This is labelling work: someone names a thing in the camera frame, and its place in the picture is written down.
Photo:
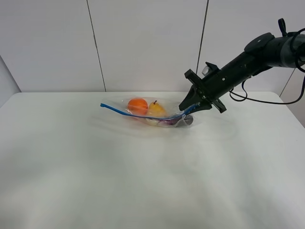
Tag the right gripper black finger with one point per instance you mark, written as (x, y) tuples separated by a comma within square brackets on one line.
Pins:
[(201, 106), (191, 98)]

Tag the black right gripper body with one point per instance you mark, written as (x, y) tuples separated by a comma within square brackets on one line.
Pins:
[(215, 85)]

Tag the clear zip bag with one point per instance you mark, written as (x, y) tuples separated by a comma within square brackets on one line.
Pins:
[(118, 104)]

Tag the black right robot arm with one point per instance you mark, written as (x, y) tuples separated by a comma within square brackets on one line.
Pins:
[(261, 54)]

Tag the dark purple eggplant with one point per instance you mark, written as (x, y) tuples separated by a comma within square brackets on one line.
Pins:
[(181, 121)]

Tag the yellow pear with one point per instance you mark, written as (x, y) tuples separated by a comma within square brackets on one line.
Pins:
[(156, 110)]

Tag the orange fruit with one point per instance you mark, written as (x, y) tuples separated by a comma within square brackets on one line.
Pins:
[(137, 106)]

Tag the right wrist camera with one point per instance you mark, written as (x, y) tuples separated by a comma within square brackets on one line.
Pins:
[(210, 68)]

